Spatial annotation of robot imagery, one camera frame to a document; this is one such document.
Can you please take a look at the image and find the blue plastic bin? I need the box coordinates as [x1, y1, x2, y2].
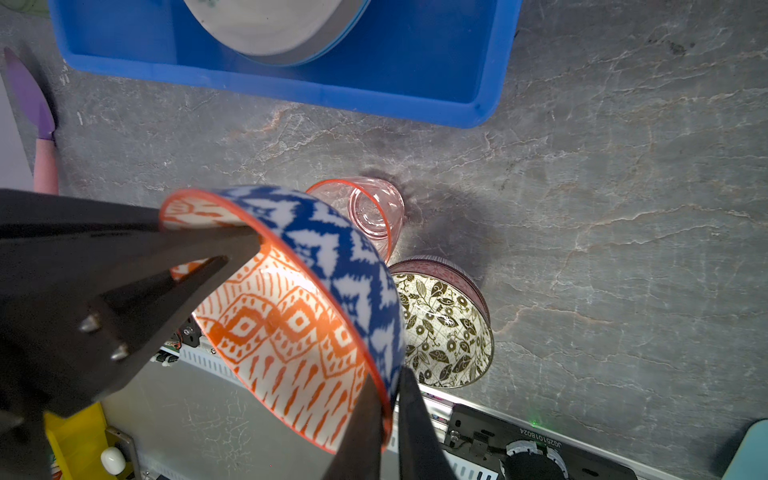
[49, 1, 521, 128]

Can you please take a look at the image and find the purple silicone spatula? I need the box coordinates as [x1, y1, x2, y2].
[2, 46, 61, 196]

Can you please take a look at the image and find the white watermelon plate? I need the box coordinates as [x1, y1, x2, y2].
[242, 0, 370, 67]

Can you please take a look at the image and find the cream painted plate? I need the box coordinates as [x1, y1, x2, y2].
[185, 0, 341, 56]

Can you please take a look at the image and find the olive leaf pattern bowl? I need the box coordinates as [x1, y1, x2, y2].
[389, 256, 494, 389]

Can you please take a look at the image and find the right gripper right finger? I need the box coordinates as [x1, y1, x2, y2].
[320, 367, 458, 480]

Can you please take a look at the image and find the pink glass cup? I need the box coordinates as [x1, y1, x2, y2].
[306, 177, 405, 262]

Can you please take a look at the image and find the orange patterned bowl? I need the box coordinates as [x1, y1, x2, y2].
[159, 185, 406, 453]

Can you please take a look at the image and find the teal plastic trowel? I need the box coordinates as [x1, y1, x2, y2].
[721, 419, 768, 480]

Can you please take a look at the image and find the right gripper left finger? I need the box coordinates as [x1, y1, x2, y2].
[1, 189, 260, 479]

